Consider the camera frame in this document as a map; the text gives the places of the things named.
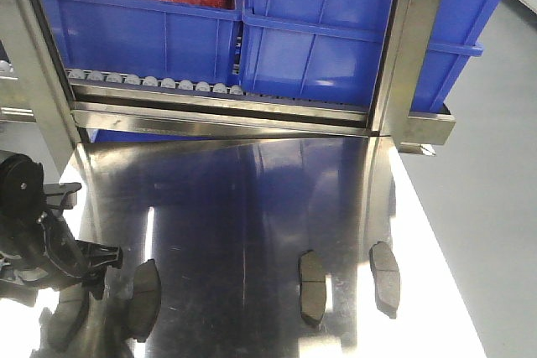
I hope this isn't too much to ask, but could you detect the blue plastic bin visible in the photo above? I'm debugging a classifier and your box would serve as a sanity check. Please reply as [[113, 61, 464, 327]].
[[239, 0, 500, 113], [41, 0, 242, 85]]

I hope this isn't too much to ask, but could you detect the steel roller rack frame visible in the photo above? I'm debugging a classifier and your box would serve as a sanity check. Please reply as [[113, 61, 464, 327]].
[[1, 0, 455, 170]]

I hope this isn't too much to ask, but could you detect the grey brake pad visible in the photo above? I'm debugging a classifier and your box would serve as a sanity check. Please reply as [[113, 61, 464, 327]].
[[126, 259, 162, 343], [47, 284, 89, 352], [299, 250, 326, 328], [369, 241, 401, 319]]

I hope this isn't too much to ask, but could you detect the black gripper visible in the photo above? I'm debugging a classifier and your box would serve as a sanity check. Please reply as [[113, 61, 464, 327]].
[[1, 209, 123, 300]]

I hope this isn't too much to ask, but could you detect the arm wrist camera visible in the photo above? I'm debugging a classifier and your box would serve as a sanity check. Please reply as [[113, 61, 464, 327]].
[[43, 182, 82, 210]]

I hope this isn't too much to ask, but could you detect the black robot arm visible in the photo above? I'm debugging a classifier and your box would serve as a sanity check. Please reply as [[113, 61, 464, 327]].
[[1, 151, 123, 306]]

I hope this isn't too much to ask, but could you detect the left blue plastic bin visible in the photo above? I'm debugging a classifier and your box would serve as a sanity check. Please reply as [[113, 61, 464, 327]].
[[41, 0, 242, 85]]

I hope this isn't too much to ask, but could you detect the right blue plastic bin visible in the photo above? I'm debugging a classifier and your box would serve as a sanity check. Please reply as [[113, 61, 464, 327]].
[[239, 0, 500, 113]]

